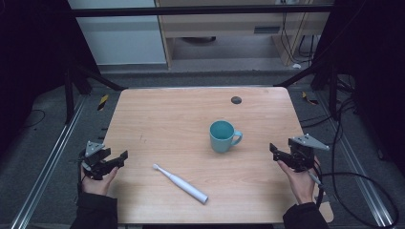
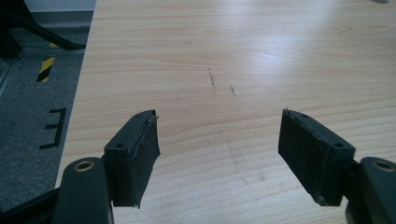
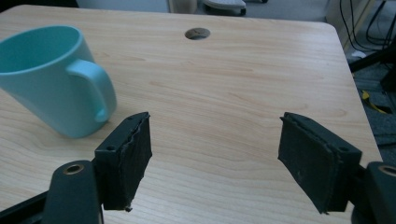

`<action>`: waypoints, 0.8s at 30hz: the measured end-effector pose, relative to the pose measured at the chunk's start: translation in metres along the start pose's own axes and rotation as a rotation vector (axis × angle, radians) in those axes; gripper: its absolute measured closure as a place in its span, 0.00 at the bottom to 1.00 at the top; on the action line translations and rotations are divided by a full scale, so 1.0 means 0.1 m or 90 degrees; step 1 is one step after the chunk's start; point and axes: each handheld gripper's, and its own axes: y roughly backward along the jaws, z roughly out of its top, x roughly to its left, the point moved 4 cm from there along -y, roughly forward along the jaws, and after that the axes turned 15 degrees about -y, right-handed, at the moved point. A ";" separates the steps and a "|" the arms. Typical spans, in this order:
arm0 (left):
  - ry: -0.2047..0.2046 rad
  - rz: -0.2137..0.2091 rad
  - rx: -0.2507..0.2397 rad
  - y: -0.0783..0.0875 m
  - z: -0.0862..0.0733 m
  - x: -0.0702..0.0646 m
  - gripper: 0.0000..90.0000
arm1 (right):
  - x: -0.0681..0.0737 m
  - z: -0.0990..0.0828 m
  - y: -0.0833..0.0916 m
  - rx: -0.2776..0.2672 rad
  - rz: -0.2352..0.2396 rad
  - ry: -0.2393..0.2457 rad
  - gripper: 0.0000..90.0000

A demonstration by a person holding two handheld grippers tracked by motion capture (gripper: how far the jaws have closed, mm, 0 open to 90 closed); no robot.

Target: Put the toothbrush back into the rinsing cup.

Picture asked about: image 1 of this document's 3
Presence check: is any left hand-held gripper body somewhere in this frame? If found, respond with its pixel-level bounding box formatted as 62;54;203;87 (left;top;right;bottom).
79;140;113;181

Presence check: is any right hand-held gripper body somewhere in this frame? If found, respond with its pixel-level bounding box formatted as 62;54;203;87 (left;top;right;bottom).
287;133;330;174

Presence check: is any person's left hand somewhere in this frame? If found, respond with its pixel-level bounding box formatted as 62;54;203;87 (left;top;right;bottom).
80;165;119;197

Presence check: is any person's right hand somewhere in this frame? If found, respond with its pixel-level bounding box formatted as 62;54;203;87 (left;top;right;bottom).
276;157;321;205

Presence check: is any yellow black striped tape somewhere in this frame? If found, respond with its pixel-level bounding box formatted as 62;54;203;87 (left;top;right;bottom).
301;91;320;106
96;94;110;112

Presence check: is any teal mug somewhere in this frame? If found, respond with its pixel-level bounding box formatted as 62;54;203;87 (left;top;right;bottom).
208;119;244;155

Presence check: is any black metal stand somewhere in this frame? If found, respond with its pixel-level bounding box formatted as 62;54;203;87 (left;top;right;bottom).
62;58;129;126
272;60;340;122

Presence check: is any white electric toothbrush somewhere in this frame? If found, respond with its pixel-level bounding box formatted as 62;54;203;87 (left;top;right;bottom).
152;163;210;205

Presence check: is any dark curtain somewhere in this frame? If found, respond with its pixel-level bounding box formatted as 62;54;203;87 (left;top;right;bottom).
309;0;405;176
0;0;100;160

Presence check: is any white cabinet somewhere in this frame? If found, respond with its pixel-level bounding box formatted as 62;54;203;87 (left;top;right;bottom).
67;0;169;67

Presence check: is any light wooden desk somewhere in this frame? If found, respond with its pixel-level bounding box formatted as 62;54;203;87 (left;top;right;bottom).
154;0;334;69

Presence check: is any black horizontal bar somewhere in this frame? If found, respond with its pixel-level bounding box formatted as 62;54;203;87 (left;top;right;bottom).
71;5;334;18

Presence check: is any aluminium floor rail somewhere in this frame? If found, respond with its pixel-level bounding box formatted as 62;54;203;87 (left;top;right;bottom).
318;92;396;229
9;94;88;229

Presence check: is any black floor cables bundle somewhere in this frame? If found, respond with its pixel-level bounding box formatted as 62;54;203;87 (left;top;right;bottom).
299;74;361;130

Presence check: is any thin black floor cable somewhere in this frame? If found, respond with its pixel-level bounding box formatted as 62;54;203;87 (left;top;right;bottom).
19;108;47;131

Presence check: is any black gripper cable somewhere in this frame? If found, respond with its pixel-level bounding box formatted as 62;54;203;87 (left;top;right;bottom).
306;139;400;229

